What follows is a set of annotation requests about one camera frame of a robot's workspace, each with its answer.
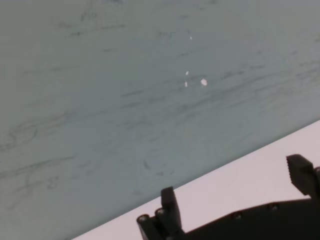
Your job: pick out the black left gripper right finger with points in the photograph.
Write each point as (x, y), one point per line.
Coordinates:
(303, 175)

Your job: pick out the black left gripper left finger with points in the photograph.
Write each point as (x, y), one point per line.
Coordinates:
(170, 215)

